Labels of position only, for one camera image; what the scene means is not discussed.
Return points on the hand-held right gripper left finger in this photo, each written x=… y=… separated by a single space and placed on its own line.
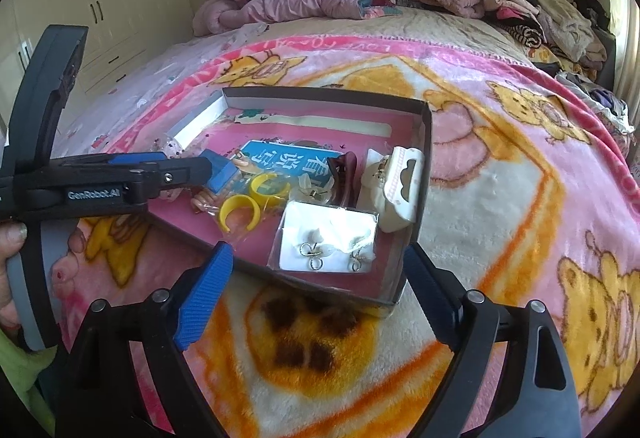
x=205 y=293

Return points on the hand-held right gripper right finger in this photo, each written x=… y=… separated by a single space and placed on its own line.
x=425 y=280

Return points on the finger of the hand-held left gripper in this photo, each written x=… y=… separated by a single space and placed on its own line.
x=170 y=178
x=130 y=160

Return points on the earrings card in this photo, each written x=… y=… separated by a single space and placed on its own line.
x=325 y=223

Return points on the brown hair claw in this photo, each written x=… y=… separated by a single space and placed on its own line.
x=345 y=183

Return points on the shallow cardboard box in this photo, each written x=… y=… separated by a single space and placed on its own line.
x=422 y=128

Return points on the person's left hand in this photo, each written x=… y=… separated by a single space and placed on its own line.
x=67 y=268

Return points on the polka dot bow hair clip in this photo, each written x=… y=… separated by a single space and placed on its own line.
x=172 y=146

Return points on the pale printed bed sheet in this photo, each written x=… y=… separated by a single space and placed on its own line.
x=140 y=83

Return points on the pink bear printed blanket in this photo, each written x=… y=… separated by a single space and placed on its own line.
x=500 y=168

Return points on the white flower hair claw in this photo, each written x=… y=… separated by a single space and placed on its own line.
x=307 y=183

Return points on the person's green garment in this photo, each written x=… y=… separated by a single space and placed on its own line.
x=20 y=368

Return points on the pink crumpled quilt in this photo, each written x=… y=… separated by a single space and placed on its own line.
x=300 y=1

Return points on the pile of clothes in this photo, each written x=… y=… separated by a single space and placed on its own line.
x=560 y=23

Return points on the cream curtain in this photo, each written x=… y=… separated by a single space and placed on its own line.
x=625 y=28

